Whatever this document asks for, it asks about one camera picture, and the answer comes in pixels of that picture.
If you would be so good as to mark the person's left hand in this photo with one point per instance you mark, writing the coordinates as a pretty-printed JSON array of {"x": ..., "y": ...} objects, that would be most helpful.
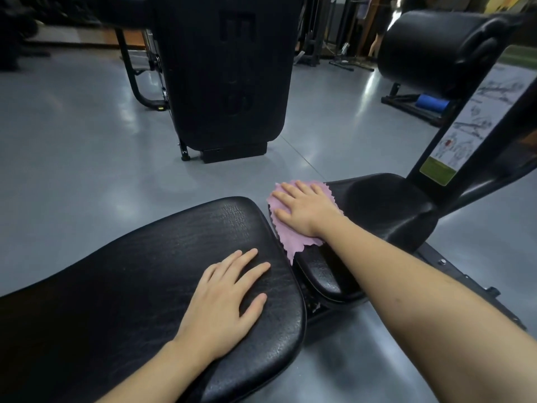
[{"x": 222, "y": 306}]

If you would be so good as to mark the person's right hand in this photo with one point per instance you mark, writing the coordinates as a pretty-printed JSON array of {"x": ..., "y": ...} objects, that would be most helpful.
[{"x": 312, "y": 214}]

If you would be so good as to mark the pink cleaning cloth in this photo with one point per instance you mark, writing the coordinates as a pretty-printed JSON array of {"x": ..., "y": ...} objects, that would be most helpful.
[{"x": 300, "y": 243}]

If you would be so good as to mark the black padded gym bench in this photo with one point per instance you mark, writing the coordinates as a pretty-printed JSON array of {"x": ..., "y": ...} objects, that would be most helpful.
[{"x": 105, "y": 310}]

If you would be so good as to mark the person's right forearm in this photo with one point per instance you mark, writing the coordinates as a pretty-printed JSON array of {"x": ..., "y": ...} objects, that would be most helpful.
[{"x": 419, "y": 310}]

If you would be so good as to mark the blue foam roller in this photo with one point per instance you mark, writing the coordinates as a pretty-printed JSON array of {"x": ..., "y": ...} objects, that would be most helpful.
[{"x": 432, "y": 103}]

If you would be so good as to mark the black gym equipment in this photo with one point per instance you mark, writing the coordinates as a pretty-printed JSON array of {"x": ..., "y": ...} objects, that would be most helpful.
[{"x": 17, "y": 33}]

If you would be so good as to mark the black curved machine frame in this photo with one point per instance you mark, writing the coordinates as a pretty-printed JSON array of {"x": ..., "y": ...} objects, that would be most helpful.
[{"x": 134, "y": 83}]

